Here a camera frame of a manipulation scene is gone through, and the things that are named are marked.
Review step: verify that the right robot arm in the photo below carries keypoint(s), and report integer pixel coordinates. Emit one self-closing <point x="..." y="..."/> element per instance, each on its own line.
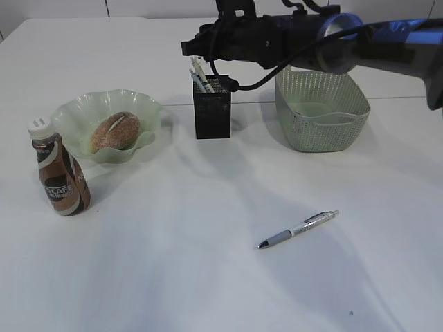
<point x="323" y="39"/>

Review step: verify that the blue grip pen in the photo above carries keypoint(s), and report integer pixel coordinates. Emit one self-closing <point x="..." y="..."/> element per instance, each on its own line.
<point x="196" y="79"/>

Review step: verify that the green wavy glass plate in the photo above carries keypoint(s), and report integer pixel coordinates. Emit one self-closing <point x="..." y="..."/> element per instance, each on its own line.
<point x="77" y="120"/>

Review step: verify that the brown Nescafe coffee bottle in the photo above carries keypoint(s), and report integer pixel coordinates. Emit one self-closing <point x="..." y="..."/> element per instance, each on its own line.
<point x="60" y="174"/>

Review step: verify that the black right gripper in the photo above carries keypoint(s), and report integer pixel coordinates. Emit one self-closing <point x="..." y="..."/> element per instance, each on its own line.
<point x="228" y="39"/>

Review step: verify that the green plastic woven basket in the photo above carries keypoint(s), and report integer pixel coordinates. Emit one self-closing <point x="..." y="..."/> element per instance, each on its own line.
<point x="319" y="112"/>

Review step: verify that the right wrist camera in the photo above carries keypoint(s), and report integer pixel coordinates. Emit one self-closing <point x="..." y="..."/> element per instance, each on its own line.
<point x="230" y="8"/>

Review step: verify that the sugared bread roll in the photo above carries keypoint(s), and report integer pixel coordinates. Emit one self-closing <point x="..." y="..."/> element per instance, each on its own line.
<point x="117" y="132"/>

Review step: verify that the cream grip pen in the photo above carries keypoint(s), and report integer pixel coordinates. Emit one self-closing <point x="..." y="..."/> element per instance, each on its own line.
<point x="201" y="75"/>

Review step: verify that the grey grip pen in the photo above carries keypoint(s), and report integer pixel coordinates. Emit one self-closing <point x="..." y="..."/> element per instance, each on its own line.
<point x="302" y="227"/>

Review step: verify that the black mesh pen holder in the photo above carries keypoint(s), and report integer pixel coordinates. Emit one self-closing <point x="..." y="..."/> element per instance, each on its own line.
<point x="212" y="111"/>

